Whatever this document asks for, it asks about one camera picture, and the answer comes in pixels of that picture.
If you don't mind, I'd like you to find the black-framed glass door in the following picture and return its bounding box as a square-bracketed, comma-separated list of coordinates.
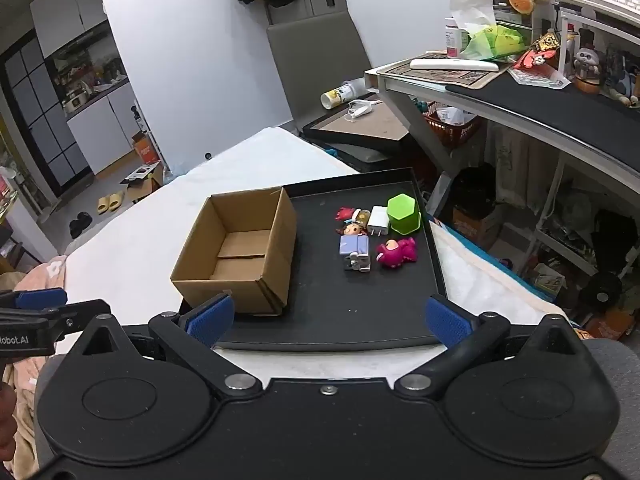
[0, 27, 96, 198]

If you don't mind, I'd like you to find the red plastic basket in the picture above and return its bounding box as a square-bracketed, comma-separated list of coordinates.
[422, 102, 483, 150]

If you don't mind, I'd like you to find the black desk mat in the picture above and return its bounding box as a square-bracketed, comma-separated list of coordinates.
[445, 77, 640, 171]

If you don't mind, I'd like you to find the pink bear toy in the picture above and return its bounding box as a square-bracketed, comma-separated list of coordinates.
[375, 236, 418, 268]

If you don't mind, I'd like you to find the dark grey cushion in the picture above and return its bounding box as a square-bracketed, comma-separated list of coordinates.
[330, 142, 416, 173]

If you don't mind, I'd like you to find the red snack packet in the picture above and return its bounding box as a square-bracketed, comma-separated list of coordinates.
[512, 32, 563, 71]

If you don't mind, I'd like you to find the grey desk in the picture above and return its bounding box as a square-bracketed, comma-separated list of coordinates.
[377, 62, 640, 286]

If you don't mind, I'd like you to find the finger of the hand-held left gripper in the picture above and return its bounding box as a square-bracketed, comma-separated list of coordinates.
[0, 287, 68, 312]

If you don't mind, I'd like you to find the floral pink blanket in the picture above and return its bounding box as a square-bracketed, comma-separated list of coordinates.
[0, 255, 68, 480]

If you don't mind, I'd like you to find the open floor cardboard box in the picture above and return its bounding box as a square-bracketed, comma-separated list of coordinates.
[119, 162, 166, 205]

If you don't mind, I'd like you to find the brown-haired lavender doll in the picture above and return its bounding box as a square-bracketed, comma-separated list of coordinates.
[336, 223, 373, 273]

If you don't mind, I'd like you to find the white paper leaflet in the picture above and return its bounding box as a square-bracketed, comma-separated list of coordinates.
[507, 67, 573, 91]

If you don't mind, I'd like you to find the white bottle red label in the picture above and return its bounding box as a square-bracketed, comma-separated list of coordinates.
[444, 16, 466, 58]

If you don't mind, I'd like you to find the black-framed brown board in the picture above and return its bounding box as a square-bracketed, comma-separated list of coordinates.
[302, 92, 416, 153]

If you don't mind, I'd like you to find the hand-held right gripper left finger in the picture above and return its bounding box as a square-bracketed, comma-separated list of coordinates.
[80, 294, 263, 402]

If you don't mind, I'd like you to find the patterned brown mat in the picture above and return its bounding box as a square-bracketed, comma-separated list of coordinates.
[387, 51, 516, 92]

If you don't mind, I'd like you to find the white charger plug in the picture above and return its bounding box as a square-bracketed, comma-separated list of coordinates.
[368, 206, 390, 237]

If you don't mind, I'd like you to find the black tray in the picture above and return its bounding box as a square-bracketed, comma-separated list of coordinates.
[180, 166, 448, 351]

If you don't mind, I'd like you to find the white desk shelf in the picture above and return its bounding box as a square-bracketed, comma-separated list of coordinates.
[557, 10, 640, 101]

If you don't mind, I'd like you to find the white yellow bottle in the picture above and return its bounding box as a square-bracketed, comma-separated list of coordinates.
[320, 79, 365, 111]

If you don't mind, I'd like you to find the brown cardboard box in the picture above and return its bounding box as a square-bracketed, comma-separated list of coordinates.
[170, 186, 298, 317]

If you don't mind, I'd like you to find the sloth figurine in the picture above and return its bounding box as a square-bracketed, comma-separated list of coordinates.
[572, 47, 603, 95]

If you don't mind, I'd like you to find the white cable bundle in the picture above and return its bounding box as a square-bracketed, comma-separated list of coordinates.
[346, 100, 383, 122]

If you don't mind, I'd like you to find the green hexagonal cup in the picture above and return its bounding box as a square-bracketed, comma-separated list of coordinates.
[386, 192, 424, 236]

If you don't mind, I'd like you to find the orange cardboard box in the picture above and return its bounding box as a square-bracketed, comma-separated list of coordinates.
[131, 131, 162, 166]

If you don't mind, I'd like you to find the white cabinet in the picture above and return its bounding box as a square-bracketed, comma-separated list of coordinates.
[65, 82, 151, 176]

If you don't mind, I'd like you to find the grey chair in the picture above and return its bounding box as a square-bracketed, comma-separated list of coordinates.
[266, 10, 373, 133]

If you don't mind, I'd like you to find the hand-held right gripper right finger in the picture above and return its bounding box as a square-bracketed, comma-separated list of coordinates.
[395, 295, 588, 403]

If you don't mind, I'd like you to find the green tissue pack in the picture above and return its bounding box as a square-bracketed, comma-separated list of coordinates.
[460, 24, 533, 61]

